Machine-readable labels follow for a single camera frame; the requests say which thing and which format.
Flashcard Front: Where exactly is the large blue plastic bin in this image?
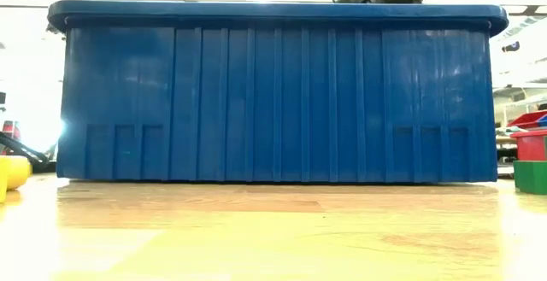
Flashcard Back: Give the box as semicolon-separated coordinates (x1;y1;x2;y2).
47;0;509;184

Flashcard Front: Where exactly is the yellow foam block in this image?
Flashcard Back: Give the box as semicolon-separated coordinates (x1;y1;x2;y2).
0;155;9;204

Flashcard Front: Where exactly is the green foam cube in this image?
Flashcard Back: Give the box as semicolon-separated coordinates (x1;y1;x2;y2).
512;160;547;196

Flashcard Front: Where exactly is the red background object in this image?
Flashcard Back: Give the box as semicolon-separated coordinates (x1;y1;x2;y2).
2;120;22;154

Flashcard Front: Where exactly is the black slanted bar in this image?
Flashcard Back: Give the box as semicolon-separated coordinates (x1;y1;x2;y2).
0;131;50;167

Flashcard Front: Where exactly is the red tilted tray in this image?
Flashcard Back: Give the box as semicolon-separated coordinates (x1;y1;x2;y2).
507;109;547;129

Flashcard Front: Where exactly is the red plastic bin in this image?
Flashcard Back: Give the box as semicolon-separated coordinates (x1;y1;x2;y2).
510;129;547;161

